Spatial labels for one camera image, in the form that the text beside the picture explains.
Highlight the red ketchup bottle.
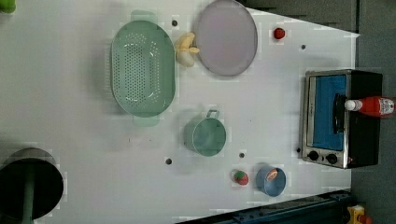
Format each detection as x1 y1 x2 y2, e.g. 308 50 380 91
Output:
345 96 395 118

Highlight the black toaster oven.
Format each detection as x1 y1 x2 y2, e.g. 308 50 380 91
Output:
299 69 383 169

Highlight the green metal mug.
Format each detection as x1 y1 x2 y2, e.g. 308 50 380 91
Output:
183 109 227 157

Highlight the peeled banana toy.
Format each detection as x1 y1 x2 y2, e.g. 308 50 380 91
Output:
175 33 200 67

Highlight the green oval colander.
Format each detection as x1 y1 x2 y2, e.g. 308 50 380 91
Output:
110 10 176 127

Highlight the red strawberry toy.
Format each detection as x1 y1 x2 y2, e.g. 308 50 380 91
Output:
233 170 248 186

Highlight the lilac oval plate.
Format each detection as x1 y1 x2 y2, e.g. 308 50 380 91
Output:
194 0 258 76

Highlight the orange slice toy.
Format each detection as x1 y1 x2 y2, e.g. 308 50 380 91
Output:
266 168 278 181

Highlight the blue bowl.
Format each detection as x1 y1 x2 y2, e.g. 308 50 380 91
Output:
255 165 287 197

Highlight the blue crate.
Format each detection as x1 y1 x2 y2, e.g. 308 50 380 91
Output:
177 190 357 224

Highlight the green spatula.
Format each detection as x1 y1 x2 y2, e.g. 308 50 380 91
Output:
21 164 35 224

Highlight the yellow red clamp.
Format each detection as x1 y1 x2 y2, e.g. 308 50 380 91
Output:
347 205 373 224

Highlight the green cylinder toy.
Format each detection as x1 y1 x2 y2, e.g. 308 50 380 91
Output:
0 0 16 14

